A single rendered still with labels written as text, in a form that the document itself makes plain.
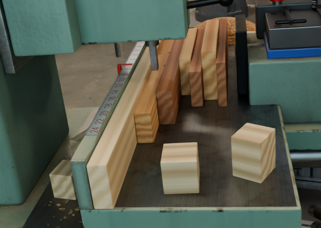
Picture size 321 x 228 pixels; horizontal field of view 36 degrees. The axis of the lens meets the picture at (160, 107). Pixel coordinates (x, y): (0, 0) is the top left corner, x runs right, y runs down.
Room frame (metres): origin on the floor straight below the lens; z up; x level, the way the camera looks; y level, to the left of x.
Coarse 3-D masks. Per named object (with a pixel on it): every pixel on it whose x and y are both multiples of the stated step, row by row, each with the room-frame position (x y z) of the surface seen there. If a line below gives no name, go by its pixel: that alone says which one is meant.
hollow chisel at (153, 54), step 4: (152, 48) 0.64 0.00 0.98; (156, 48) 0.64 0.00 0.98; (152, 52) 0.64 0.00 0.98; (156, 52) 0.64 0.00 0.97; (152, 56) 0.64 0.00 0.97; (156, 56) 0.64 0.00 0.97; (152, 60) 0.64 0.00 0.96; (156, 60) 0.64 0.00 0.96; (152, 64) 0.64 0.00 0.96; (156, 64) 0.64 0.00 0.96; (152, 68) 0.64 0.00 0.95; (156, 68) 0.64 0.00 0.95
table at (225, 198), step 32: (160, 128) 0.56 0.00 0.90; (192, 128) 0.55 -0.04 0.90; (224, 128) 0.54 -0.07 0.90; (288, 128) 0.58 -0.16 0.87; (320, 128) 0.57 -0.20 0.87; (160, 160) 0.48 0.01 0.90; (224, 160) 0.47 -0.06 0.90; (288, 160) 0.45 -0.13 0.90; (128, 192) 0.42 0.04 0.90; (160, 192) 0.42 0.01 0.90; (224, 192) 0.41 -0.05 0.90; (256, 192) 0.40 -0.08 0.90; (288, 192) 0.39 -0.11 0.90; (96, 224) 0.40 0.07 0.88; (128, 224) 0.39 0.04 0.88; (160, 224) 0.39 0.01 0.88; (192, 224) 0.38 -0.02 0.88; (224, 224) 0.38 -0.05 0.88; (256, 224) 0.37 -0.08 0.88; (288, 224) 0.37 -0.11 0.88
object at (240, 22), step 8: (240, 16) 0.70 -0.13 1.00; (240, 24) 0.66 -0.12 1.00; (240, 32) 0.63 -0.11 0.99; (240, 40) 0.63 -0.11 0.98; (240, 48) 0.63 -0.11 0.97; (248, 48) 0.66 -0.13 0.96; (240, 56) 0.63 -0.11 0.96; (240, 64) 0.63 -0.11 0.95; (240, 72) 0.63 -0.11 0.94; (240, 80) 0.63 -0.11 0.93; (240, 88) 0.63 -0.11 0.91
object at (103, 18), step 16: (80, 0) 0.62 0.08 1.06; (96, 0) 0.62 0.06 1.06; (112, 0) 0.61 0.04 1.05; (128, 0) 0.61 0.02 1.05; (144, 0) 0.61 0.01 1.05; (160, 0) 0.60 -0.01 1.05; (176, 0) 0.60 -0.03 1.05; (80, 16) 0.62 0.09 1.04; (96, 16) 0.62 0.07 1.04; (112, 16) 0.61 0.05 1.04; (128, 16) 0.61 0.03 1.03; (144, 16) 0.61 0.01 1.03; (160, 16) 0.60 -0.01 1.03; (176, 16) 0.60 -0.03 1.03; (80, 32) 0.62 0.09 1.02; (96, 32) 0.62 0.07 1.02; (112, 32) 0.62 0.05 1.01; (128, 32) 0.61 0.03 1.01; (144, 32) 0.61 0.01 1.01; (160, 32) 0.60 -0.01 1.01; (176, 32) 0.60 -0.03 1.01
